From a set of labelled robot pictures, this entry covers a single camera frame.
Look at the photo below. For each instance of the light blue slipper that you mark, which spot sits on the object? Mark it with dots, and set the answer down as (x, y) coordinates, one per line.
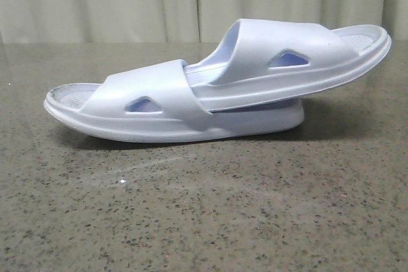
(155, 104)
(260, 61)

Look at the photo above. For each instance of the white pleated curtain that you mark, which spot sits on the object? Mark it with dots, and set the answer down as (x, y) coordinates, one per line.
(120, 21)

